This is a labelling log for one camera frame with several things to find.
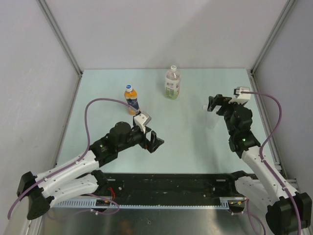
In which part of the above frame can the purple cable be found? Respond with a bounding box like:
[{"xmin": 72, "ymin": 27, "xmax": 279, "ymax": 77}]
[
  {"xmin": 242, "ymin": 91, "xmax": 301, "ymax": 235},
  {"xmin": 6, "ymin": 98, "xmax": 142, "ymax": 221}
]

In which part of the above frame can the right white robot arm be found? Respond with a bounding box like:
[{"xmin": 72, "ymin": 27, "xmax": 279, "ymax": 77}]
[{"xmin": 207, "ymin": 92, "xmax": 313, "ymax": 235}]

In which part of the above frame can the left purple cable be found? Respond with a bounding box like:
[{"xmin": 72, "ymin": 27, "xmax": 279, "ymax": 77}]
[{"xmin": 6, "ymin": 98, "xmax": 142, "ymax": 221}]

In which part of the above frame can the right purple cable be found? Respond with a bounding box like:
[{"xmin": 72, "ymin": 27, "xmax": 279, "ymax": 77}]
[{"xmin": 242, "ymin": 91, "xmax": 301, "ymax": 235}]

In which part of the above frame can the aluminium corner post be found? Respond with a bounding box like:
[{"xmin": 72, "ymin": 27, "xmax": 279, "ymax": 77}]
[
  {"xmin": 36, "ymin": 0, "xmax": 83, "ymax": 76},
  {"xmin": 250, "ymin": 0, "xmax": 298, "ymax": 74}
]

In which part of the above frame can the right aluminium corner post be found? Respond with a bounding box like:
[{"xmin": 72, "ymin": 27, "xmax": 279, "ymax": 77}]
[{"xmin": 250, "ymin": 0, "xmax": 298, "ymax": 74}]

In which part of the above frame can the left aluminium corner post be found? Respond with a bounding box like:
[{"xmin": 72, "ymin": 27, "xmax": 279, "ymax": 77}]
[{"xmin": 36, "ymin": 0, "xmax": 83, "ymax": 76}]

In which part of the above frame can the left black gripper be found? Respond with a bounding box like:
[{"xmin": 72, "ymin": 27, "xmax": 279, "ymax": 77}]
[{"xmin": 116, "ymin": 124, "xmax": 163, "ymax": 153}]

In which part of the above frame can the white slotted cable duct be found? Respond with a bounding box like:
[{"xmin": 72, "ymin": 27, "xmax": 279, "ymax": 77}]
[{"xmin": 53, "ymin": 197, "xmax": 247, "ymax": 210}]

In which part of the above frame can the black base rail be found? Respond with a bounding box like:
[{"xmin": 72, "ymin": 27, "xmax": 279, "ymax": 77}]
[{"xmin": 95, "ymin": 171, "xmax": 247, "ymax": 205}]

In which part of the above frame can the green label tea bottle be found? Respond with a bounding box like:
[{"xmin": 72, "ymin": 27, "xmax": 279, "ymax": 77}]
[{"xmin": 165, "ymin": 65, "xmax": 181, "ymax": 100}]

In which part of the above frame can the orange milk tea bottle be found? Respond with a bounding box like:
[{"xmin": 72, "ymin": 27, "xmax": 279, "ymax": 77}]
[{"xmin": 124, "ymin": 85, "xmax": 140, "ymax": 115}]

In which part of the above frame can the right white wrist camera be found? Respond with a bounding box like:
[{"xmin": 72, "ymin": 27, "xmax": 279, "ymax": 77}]
[{"xmin": 228, "ymin": 87, "xmax": 251, "ymax": 105}]

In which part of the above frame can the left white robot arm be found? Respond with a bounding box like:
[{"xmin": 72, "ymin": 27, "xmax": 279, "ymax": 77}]
[{"xmin": 17, "ymin": 122, "xmax": 164, "ymax": 220}]

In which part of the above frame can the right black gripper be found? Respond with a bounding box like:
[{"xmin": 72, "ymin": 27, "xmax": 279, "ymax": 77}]
[{"xmin": 208, "ymin": 94, "xmax": 246, "ymax": 136}]

